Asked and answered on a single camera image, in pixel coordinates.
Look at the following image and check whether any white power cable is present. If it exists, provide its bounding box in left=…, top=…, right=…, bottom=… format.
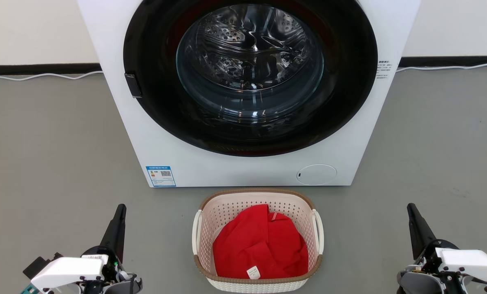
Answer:
left=0, top=71, right=103, bottom=81
left=396, top=62, right=487, bottom=73

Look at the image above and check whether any small printed text sticker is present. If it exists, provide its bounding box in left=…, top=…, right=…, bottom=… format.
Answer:
left=376, top=60, right=392, bottom=80

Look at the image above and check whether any black round glass washer door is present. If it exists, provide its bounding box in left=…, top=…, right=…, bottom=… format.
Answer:
left=123, top=0, right=378, bottom=157

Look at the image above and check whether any round white filter cover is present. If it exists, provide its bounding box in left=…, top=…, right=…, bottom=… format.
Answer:
left=296, top=164, right=337, bottom=186

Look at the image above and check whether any red garment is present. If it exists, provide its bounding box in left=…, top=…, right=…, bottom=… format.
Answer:
left=212, top=204, right=309, bottom=280

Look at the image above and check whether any blue energy label sticker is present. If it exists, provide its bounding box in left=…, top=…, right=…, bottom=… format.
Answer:
left=145, top=165, right=176, bottom=187

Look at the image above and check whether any white front-load washing machine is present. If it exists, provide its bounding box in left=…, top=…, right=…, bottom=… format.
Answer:
left=77, top=0, right=422, bottom=187

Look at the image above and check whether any white brown-rimmed laundry basket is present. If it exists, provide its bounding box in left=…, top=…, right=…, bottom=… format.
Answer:
left=192, top=189, right=324, bottom=294

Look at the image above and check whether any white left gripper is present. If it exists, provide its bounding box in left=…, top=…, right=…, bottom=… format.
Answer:
left=30, top=204, right=127, bottom=291

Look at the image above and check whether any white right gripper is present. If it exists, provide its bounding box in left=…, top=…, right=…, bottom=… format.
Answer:
left=407, top=203, right=487, bottom=285

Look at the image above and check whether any black washer door handle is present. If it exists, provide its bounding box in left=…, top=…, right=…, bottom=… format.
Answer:
left=124, top=73, right=143, bottom=98

